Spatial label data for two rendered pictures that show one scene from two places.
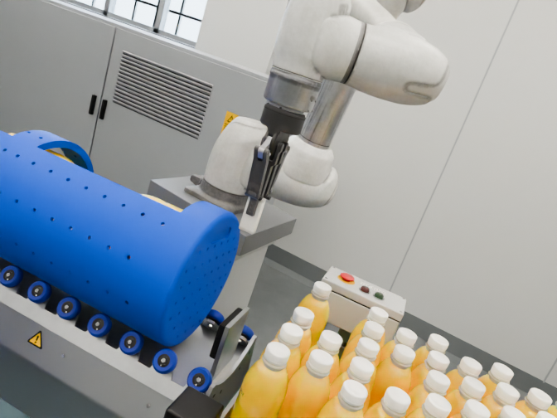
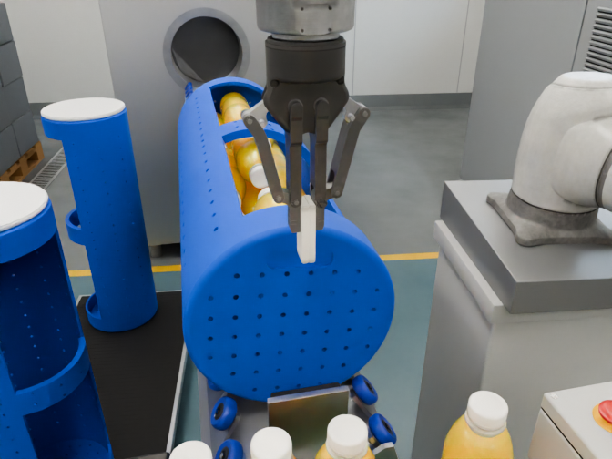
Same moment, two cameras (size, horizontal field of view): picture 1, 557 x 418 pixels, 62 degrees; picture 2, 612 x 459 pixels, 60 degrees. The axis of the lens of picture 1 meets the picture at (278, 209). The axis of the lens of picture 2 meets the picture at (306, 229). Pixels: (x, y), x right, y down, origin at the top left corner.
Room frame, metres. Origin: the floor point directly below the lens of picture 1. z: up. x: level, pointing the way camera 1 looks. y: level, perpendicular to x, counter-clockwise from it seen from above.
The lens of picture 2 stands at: (0.58, -0.42, 1.53)
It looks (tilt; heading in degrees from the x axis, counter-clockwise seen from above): 28 degrees down; 63
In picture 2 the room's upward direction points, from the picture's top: straight up
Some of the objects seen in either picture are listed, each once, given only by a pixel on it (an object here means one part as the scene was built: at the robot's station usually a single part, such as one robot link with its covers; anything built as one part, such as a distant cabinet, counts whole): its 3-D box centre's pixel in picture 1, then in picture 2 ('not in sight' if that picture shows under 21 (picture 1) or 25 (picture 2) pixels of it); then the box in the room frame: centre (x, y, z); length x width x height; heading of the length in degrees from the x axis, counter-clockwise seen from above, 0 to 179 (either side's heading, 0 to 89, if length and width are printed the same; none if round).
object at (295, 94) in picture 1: (291, 92); (305, 2); (0.81, 0.04, 1.48); 0.09 x 0.09 x 0.06
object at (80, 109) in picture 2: not in sight; (84, 108); (0.72, 1.59, 1.03); 0.28 x 0.28 x 0.01
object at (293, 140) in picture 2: (263, 169); (293, 152); (0.80, 0.05, 1.34); 0.04 x 0.01 x 0.11; 76
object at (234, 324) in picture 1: (226, 341); (307, 426); (0.80, 0.01, 0.99); 0.10 x 0.02 x 0.12; 166
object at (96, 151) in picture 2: not in sight; (106, 220); (0.72, 1.59, 0.59); 0.28 x 0.28 x 0.88
